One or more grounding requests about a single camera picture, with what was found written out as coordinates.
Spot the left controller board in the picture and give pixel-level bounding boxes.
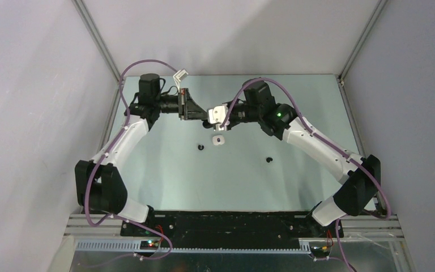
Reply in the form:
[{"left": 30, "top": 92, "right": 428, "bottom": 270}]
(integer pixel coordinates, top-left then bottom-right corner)
[{"left": 140, "top": 240, "right": 160, "bottom": 250}]

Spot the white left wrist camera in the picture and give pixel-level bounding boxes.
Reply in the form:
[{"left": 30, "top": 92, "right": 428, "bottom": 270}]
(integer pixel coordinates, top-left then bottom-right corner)
[{"left": 173, "top": 69, "right": 189, "bottom": 91}]

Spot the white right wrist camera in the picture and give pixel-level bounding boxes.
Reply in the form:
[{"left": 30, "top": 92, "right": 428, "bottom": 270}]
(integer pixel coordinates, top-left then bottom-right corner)
[{"left": 207, "top": 104, "right": 229, "bottom": 131}]

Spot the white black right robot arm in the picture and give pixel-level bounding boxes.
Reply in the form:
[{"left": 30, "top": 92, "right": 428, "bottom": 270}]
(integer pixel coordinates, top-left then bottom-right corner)
[{"left": 210, "top": 78, "right": 381, "bottom": 237}]

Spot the aluminium frame post right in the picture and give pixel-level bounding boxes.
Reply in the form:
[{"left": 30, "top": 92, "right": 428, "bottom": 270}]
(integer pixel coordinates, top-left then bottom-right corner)
[{"left": 338, "top": 0, "right": 389, "bottom": 87}]

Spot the aluminium frame post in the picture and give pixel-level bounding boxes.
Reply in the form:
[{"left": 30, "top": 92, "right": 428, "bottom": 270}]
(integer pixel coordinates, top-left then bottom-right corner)
[
  {"left": 338, "top": 0, "right": 389, "bottom": 87},
  {"left": 72, "top": 0, "right": 121, "bottom": 82}
]

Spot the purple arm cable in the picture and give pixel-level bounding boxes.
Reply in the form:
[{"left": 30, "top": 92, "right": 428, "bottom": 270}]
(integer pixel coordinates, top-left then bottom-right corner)
[
  {"left": 84, "top": 59, "right": 174, "bottom": 261},
  {"left": 221, "top": 78, "right": 391, "bottom": 271}
]

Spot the aluminium front rail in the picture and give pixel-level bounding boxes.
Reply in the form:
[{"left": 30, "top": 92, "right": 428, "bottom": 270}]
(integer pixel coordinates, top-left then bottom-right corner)
[{"left": 64, "top": 211, "right": 404, "bottom": 253}]

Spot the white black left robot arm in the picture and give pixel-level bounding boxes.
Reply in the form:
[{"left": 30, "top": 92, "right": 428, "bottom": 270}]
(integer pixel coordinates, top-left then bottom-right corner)
[{"left": 75, "top": 73, "right": 208, "bottom": 236}]

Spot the right controller board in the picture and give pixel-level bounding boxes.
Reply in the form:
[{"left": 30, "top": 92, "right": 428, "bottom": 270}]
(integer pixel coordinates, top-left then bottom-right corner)
[{"left": 311, "top": 246, "right": 332, "bottom": 255}]

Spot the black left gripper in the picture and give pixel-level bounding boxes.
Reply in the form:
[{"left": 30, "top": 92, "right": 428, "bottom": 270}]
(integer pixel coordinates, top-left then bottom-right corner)
[{"left": 154, "top": 88, "right": 210, "bottom": 121}]

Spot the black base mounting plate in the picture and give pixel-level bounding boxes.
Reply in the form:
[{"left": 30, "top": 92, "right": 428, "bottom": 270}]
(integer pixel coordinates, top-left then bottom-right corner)
[{"left": 120, "top": 210, "right": 344, "bottom": 250}]

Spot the aluminium frame post left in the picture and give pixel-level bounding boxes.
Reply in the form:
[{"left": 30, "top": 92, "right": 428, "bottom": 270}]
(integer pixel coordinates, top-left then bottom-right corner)
[{"left": 72, "top": 0, "right": 121, "bottom": 82}]

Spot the white earbud charging case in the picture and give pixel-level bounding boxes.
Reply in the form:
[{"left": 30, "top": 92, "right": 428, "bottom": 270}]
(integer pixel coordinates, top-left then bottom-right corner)
[{"left": 212, "top": 135, "right": 225, "bottom": 146}]

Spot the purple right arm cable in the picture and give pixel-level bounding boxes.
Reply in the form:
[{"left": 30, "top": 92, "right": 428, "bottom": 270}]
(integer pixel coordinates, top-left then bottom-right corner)
[{"left": 221, "top": 78, "right": 391, "bottom": 271}]

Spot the controller board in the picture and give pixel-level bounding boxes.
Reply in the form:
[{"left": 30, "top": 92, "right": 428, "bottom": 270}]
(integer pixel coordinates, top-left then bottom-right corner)
[
  {"left": 311, "top": 246, "right": 332, "bottom": 255},
  {"left": 140, "top": 240, "right": 160, "bottom": 250}
]

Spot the black cylindrical cap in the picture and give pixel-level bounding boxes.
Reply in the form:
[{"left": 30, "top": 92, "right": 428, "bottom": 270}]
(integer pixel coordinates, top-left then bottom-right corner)
[{"left": 202, "top": 119, "right": 214, "bottom": 129}]

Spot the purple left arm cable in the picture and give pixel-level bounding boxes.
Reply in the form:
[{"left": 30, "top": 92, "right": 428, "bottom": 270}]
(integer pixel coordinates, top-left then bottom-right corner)
[{"left": 84, "top": 59, "right": 174, "bottom": 261}]

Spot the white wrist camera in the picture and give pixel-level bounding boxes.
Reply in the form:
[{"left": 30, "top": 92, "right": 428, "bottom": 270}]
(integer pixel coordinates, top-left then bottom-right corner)
[
  {"left": 207, "top": 104, "right": 229, "bottom": 131},
  {"left": 173, "top": 69, "right": 189, "bottom": 91}
]

